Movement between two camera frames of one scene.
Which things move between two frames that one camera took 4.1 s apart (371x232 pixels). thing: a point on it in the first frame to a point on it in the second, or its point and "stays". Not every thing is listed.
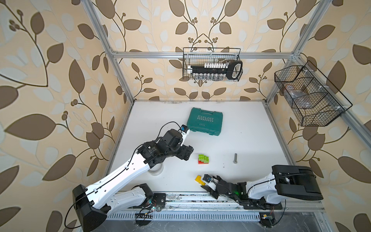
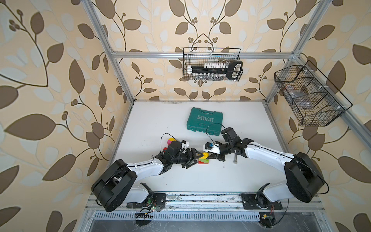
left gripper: (182, 154) to (189, 159)
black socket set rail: (216, 70) stays
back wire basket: (212, 64) stays
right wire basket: (314, 101) stays
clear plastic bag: (299, 98) stays
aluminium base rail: (199, 202) stays
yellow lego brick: (198, 179) to (206, 155)
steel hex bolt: (235, 161) stays
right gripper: (210, 191) to (218, 156)
